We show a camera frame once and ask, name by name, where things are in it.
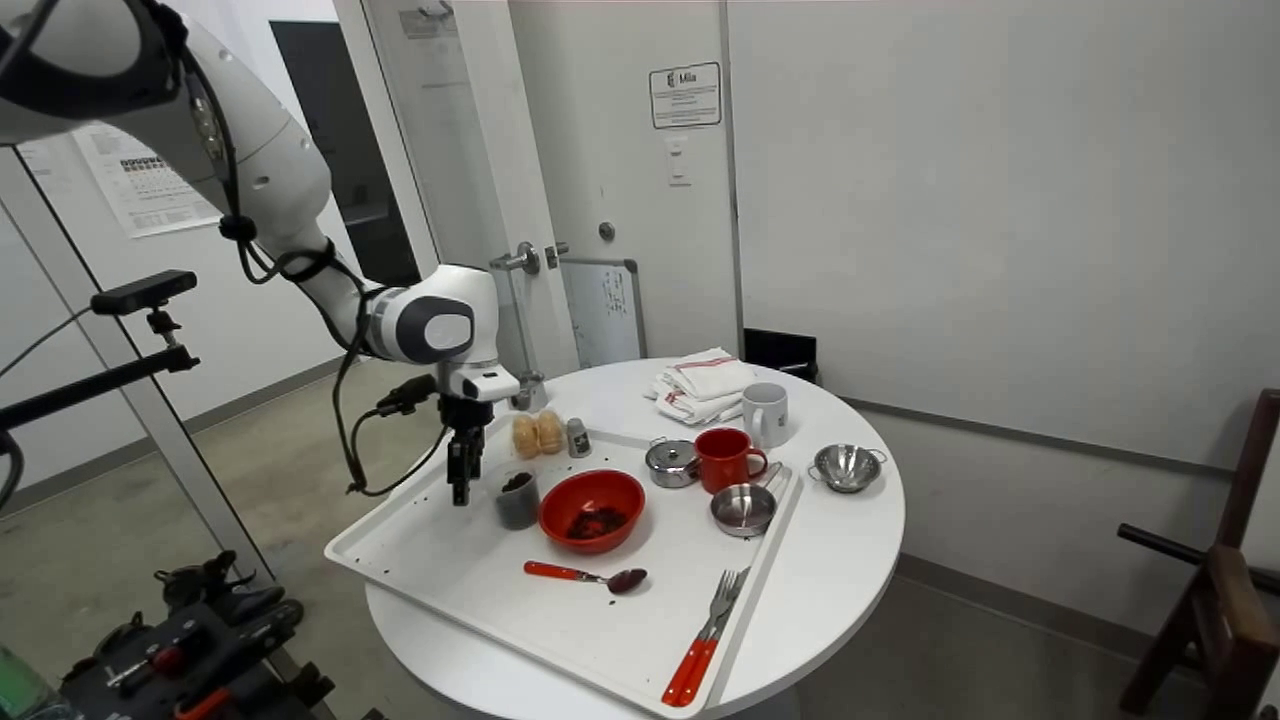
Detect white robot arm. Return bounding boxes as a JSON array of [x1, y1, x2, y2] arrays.
[[0, 0, 515, 505]]

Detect orange handled spoon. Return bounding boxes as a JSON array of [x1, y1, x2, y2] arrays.
[[523, 560, 649, 597]]

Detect black box behind table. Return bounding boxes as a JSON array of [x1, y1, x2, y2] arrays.
[[744, 328, 821, 381]]

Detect orange handled fork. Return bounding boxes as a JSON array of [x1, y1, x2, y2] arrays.
[[665, 567, 750, 707]]

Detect folded white cloth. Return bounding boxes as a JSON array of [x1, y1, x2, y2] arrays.
[[644, 348, 751, 428]]

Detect white mug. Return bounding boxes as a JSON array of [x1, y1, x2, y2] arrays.
[[744, 385, 790, 448]]

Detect paper sign on wall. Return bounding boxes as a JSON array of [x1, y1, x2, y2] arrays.
[[649, 61, 724, 132]]

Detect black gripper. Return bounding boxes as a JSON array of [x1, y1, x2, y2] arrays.
[[440, 395, 491, 508]]

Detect packaged bread rolls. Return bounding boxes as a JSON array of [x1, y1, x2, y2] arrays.
[[512, 411, 566, 461]]

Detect white round table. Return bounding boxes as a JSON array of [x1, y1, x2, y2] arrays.
[[362, 352, 914, 720]]

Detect wooden chair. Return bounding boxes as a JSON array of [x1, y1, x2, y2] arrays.
[[1115, 390, 1280, 720]]

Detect white plastic tray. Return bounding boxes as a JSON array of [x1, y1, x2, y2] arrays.
[[324, 408, 800, 720]]

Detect steel lid with knob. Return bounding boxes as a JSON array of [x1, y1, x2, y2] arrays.
[[644, 440, 696, 490]]

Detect small steel bowl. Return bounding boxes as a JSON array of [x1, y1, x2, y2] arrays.
[[708, 485, 775, 541]]

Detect black tool cart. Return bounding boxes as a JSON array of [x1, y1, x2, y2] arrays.
[[21, 554, 334, 720]]

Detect red mug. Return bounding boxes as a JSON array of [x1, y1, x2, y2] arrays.
[[692, 428, 769, 491]]

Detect small grey shaker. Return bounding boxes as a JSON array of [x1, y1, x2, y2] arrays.
[[566, 418, 593, 455]]

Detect steel bowl on table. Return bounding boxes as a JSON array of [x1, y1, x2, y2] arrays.
[[813, 446, 883, 498]]

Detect black camera on stand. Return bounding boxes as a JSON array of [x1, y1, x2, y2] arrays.
[[90, 270, 196, 315]]

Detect door handle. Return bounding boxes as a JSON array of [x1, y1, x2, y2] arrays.
[[491, 240, 566, 277]]

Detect red bowl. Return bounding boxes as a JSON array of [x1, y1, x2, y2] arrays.
[[536, 470, 649, 557]]

